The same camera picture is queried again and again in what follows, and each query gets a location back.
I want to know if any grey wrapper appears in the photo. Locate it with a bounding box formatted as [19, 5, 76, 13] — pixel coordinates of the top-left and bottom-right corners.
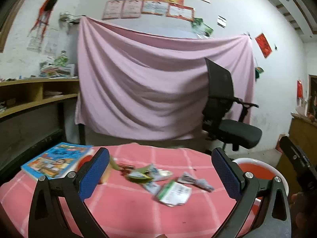
[177, 172, 214, 192]

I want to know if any green leaf scrap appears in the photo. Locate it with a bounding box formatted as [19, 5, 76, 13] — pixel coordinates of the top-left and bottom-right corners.
[125, 165, 153, 184]

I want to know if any white green paper packet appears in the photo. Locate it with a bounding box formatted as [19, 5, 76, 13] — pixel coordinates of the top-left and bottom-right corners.
[156, 180, 192, 207]

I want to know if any blue white strip wrapper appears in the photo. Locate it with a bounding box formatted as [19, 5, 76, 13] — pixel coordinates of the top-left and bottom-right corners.
[143, 182, 161, 196]

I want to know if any red paper cup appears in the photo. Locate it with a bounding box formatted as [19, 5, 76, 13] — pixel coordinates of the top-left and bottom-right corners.
[76, 155, 112, 184]

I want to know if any white plastic case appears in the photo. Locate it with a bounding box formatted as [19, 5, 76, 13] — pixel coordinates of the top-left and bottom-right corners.
[150, 169, 173, 182]

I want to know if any orange white-rimmed trash bin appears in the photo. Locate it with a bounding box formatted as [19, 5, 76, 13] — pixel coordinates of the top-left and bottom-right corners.
[233, 157, 290, 219]

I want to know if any colourful children's book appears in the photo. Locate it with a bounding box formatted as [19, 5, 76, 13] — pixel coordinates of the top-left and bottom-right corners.
[21, 142, 93, 180]

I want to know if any wooden cabinet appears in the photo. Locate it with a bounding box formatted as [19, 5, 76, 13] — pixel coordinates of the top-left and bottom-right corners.
[276, 113, 316, 193]

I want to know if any framed dark picture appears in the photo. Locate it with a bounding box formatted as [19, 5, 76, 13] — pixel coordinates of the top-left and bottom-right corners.
[307, 75, 317, 119]

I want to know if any pink checked tablecloth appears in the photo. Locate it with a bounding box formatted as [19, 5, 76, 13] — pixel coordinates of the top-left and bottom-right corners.
[0, 142, 259, 238]

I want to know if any black mesh office chair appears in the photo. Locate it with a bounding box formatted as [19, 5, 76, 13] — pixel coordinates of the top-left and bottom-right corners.
[202, 58, 262, 151]

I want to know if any red hanging decoration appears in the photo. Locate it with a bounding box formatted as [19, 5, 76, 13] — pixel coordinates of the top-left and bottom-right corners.
[297, 80, 303, 99]

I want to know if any green hanging cap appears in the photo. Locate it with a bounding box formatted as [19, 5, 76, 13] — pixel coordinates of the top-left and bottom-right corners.
[255, 67, 264, 80]

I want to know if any pink hanging sheet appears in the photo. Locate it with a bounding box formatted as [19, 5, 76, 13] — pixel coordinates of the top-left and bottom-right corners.
[75, 17, 255, 141]

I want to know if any stack of books on shelf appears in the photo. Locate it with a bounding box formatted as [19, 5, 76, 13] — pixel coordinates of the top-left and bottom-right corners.
[39, 62, 75, 78]

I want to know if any green glass bottle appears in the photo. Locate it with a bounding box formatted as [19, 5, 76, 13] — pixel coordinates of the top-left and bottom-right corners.
[54, 50, 69, 67]

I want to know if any red black hanging ornament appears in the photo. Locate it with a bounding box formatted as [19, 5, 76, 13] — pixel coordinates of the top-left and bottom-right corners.
[30, 0, 58, 39]

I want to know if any wooden wall shelf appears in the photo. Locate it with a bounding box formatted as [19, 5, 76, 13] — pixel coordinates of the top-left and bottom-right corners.
[1, 79, 79, 172]

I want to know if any red diamond wall poster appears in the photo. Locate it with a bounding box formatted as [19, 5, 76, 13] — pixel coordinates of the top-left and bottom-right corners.
[255, 33, 272, 58]

